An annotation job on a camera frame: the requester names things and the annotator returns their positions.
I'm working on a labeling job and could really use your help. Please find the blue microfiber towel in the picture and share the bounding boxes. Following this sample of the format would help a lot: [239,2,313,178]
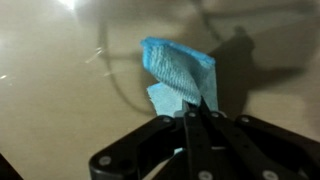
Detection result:
[139,35,220,118]

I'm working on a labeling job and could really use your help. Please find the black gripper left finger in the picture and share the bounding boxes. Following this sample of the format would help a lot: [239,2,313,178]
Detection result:
[88,99,214,180]

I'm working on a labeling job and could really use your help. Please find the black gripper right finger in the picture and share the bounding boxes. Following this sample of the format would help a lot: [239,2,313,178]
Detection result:
[199,96,320,180]

